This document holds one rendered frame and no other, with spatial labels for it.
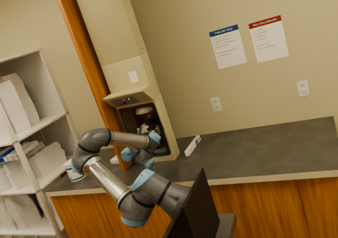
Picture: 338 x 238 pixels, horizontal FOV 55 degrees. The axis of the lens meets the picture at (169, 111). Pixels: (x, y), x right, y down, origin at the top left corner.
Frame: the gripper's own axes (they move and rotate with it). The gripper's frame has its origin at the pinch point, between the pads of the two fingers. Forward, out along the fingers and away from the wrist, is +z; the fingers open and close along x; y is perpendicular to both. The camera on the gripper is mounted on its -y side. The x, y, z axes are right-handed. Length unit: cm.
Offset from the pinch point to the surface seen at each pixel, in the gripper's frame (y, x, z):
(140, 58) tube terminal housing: 10, 49, 6
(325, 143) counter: 108, -26, 6
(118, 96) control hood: -8.1, 30.4, -5.9
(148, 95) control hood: 10.6, 25.7, -1.0
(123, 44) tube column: 2, 61, 5
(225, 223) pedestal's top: 63, -26, -63
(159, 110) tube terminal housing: 10.7, 11.5, 7.1
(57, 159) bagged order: -119, -21, 25
